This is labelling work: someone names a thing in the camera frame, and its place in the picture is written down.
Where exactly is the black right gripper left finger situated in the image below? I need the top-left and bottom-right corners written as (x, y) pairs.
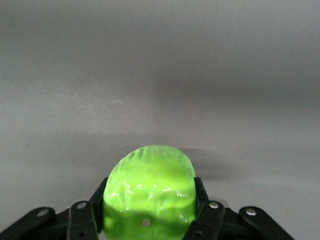
top-left (0, 176), bottom-right (110, 240)

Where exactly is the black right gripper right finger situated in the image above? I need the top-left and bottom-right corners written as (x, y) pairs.
top-left (184, 176), bottom-right (296, 240)

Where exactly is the green toy apple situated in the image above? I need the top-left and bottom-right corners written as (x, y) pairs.
top-left (101, 144), bottom-right (197, 240)

